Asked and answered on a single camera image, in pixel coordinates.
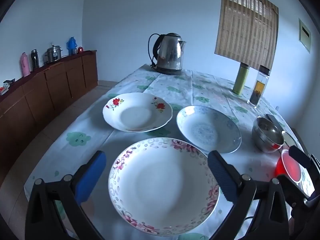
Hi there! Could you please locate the black thermos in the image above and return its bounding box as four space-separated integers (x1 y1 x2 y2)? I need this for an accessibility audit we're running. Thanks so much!
31 49 40 68

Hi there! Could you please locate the large red steel bowl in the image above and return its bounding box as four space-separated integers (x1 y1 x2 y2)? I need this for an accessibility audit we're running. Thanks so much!
251 116 285 153

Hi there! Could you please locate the steel electric kettle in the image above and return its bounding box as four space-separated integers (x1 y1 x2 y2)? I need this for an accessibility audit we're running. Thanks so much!
148 32 187 71

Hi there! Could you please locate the pink thermos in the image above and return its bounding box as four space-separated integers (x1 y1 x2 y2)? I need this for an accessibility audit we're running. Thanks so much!
20 52 31 77

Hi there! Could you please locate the brown wooden sideboard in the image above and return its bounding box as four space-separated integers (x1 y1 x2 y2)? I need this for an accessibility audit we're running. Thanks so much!
0 50 98 180

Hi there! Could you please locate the blue jug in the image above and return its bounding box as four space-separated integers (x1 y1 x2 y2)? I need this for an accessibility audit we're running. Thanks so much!
66 37 77 55

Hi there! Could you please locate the black kettle base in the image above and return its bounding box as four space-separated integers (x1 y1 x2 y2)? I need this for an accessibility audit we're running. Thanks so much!
155 64 183 76

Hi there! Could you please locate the pink floral white plate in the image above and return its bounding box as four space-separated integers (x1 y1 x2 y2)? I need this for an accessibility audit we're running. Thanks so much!
108 137 220 236

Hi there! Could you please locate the small red steel bowl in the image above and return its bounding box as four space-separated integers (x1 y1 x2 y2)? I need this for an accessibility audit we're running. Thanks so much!
281 130 299 148

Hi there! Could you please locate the glass tea bottle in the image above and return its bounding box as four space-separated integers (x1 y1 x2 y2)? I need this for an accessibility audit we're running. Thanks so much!
247 65 271 108

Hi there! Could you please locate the framed wall plaque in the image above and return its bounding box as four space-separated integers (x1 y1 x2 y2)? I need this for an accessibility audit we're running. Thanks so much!
299 18 311 54

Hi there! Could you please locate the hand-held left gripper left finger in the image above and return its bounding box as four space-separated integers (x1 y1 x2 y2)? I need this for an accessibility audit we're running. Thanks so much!
25 150 107 240

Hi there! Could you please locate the red plastic cup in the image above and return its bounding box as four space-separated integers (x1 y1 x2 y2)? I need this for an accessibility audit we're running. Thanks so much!
274 149 316 198

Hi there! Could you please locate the black phone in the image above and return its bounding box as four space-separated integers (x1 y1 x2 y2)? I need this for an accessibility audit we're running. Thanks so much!
265 114 287 133

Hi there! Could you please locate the red flower white plate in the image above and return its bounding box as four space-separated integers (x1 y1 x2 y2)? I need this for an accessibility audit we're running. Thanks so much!
102 92 173 133

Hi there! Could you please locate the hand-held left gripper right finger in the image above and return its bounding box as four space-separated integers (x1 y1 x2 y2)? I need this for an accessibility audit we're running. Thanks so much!
207 150 292 240

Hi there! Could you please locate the steel cooking pot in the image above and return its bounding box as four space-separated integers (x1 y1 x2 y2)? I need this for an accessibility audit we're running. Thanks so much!
44 45 62 64

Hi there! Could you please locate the blue patterned plate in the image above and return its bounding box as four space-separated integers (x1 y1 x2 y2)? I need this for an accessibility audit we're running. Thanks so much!
176 105 242 154

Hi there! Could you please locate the green thermos flask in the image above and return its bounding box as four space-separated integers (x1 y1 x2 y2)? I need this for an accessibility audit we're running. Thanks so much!
232 63 250 95

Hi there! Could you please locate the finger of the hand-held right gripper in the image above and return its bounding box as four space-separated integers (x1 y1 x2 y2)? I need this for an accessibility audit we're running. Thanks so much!
284 176 320 208
289 145 320 180

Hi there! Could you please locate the bamboo window blind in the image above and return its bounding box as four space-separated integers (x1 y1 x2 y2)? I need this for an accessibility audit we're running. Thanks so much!
214 0 279 70

